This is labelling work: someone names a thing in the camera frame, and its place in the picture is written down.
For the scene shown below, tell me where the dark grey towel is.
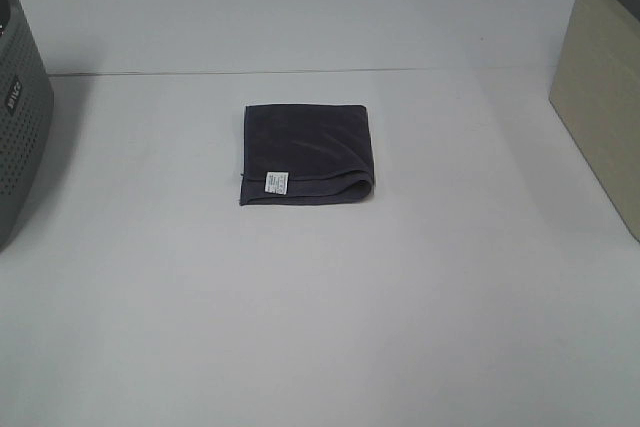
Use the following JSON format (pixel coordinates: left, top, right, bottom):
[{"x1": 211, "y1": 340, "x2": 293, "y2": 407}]
[{"x1": 239, "y1": 104, "x2": 375, "y2": 206}]

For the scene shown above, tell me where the beige storage box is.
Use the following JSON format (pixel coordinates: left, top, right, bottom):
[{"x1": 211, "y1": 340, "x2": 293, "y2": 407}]
[{"x1": 549, "y1": 0, "x2": 639, "y2": 237}]

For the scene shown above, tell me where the grey perforated plastic basket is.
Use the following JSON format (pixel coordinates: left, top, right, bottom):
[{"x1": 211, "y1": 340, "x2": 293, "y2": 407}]
[{"x1": 0, "y1": 0, "x2": 54, "y2": 245}]

